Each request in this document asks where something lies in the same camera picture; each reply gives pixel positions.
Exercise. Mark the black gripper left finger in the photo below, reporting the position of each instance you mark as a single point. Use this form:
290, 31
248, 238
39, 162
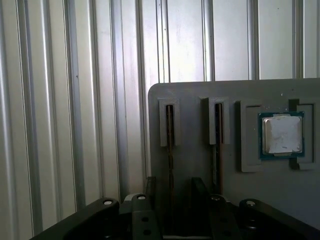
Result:
145, 212

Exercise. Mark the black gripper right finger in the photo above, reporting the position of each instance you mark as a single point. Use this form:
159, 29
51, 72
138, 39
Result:
215, 212

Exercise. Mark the RAM stick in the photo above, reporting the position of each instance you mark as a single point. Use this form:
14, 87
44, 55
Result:
219, 130
170, 150

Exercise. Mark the grey parts rack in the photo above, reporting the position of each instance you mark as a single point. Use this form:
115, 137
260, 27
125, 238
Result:
275, 187

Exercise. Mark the silver CPU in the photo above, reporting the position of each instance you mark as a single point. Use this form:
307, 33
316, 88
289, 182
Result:
281, 135

